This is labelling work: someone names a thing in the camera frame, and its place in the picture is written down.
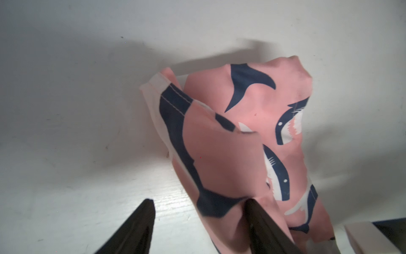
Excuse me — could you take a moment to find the pink patterned garment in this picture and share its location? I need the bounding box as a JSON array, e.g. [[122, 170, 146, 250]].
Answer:
[[140, 56, 339, 254]]

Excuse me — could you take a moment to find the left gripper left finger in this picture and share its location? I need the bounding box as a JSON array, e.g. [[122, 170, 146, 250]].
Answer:
[[95, 199, 156, 254]]

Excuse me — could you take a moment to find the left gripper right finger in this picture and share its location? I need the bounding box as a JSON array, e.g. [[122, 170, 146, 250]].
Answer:
[[244, 199, 301, 254]]

